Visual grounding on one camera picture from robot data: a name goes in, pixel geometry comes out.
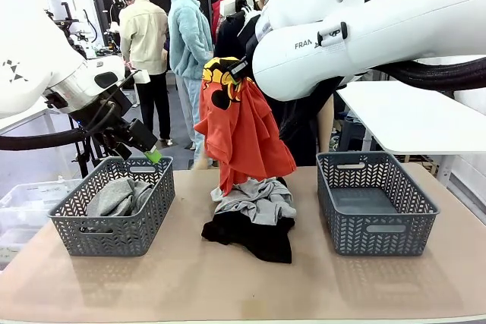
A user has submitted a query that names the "light grey garment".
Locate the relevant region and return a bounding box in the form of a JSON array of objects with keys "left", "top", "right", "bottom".
[{"left": 210, "top": 178, "right": 297, "bottom": 225}]

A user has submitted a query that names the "black tripod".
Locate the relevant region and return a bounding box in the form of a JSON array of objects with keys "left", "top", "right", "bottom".
[{"left": 68, "top": 115, "right": 104, "bottom": 179}]

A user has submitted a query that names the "grey plastic woven-pattern basket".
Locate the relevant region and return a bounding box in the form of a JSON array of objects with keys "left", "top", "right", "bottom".
[
  {"left": 315, "top": 151, "right": 440, "bottom": 256},
  {"left": 48, "top": 156, "right": 176, "bottom": 257}
]

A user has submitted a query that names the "large clear plastic storage box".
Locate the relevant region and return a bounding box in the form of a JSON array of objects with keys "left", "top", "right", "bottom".
[{"left": 0, "top": 178, "right": 83, "bottom": 264}]

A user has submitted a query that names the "mannequin in cream shirt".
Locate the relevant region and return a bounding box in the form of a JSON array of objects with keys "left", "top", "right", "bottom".
[{"left": 118, "top": 0, "right": 172, "bottom": 142}]

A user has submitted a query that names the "person's left forearm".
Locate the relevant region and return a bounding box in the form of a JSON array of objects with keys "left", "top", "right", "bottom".
[{"left": 317, "top": 95, "right": 336, "bottom": 154}]

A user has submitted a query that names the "mannequin in light blue fleece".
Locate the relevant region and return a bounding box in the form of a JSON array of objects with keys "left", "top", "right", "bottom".
[{"left": 166, "top": 0, "right": 216, "bottom": 168}]

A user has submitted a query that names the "person in black t-shirt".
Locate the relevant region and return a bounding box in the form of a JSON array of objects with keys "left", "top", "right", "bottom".
[{"left": 214, "top": 0, "right": 337, "bottom": 168}]

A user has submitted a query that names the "black garment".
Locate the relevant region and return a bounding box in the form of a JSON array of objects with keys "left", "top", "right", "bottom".
[{"left": 200, "top": 176, "right": 296, "bottom": 265}]

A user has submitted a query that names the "white work table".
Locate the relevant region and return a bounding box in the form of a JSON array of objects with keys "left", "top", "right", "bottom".
[{"left": 0, "top": 105, "right": 71, "bottom": 139}]

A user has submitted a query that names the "heather grey garment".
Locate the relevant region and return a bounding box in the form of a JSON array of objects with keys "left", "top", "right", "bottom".
[{"left": 85, "top": 178, "right": 155, "bottom": 218}]

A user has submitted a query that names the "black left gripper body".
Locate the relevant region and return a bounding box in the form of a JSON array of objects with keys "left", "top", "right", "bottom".
[{"left": 93, "top": 109, "right": 134, "bottom": 146}]

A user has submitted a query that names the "orange cartoon print t-shirt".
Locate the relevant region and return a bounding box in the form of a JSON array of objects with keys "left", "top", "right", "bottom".
[{"left": 193, "top": 56, "right": 298, "bottom": 197}]

